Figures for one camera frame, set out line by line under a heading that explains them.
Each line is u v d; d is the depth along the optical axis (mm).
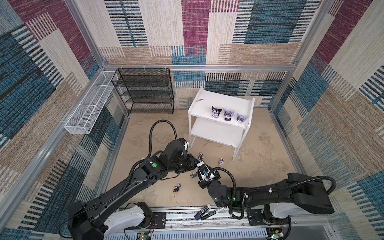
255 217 731
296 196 426
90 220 384
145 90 1087
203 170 605
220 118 716
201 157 728
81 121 697
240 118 670
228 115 663
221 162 912
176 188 813
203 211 744
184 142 700
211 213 748
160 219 731
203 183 643
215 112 684
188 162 628
